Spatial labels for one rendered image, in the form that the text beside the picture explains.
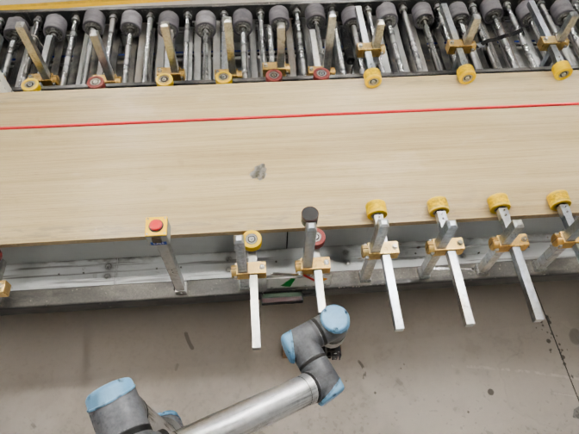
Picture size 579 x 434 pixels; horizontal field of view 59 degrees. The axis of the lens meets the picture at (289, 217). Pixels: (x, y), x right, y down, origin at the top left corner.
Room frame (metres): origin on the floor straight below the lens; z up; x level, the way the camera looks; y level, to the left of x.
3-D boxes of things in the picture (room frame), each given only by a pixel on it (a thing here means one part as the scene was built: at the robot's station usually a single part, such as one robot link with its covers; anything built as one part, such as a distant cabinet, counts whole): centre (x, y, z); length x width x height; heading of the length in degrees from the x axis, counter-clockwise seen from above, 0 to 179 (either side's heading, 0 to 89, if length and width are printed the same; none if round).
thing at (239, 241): (0.85, 0.17, 0.87); 0.04 x 0.04 x 0.48; 6
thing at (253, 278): (0.76, 0.12, 0.84); 0.44 x 0.03 x 0.04; 6
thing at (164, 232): (0.82, 0.43, 1.18); 0.07 x 0.07 x 0.08; 6
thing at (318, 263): (0.88, -0.10, 0.85); 0.14 x 0.06 x 0.05; 96
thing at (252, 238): (0.95, 0.14, 0.85); 0.08 x 0.08 x 0.11
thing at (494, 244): (0.96, -0.84, 0.95); 0.14 x 0.06 x 0.05; 96
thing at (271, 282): (0.85, -0.05, 0.75); 0.26 x 0.01 x 0.10; 96
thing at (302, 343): (0.47, -0.06, 1.14); 0.12 x 0.12 x 0.09; 31
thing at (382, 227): (0.90, -0.32, 0.93); 0.04 x 0.04 x 0.48; 6
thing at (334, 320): (0.54, -0.15, 1.13); 0.10 x 0.09 x 0.12; 121
